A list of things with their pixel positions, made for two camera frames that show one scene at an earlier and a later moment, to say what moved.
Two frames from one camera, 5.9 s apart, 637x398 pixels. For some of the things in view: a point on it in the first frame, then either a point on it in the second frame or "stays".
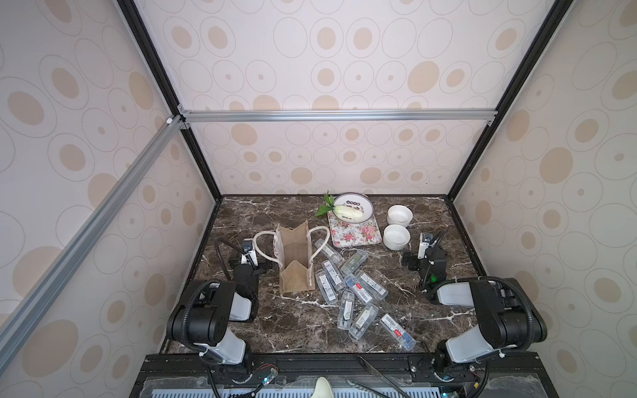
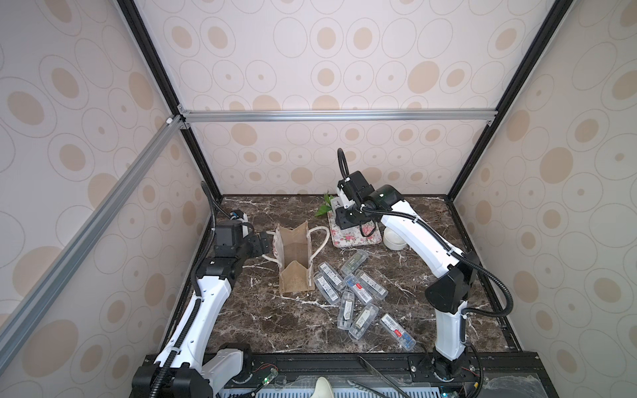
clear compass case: (371, 285) stays
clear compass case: (334, 275) stays
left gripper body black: (255, 271) -> (255, 246)
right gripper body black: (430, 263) -> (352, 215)
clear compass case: (357, 259) stays
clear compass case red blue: (358, 289) stays
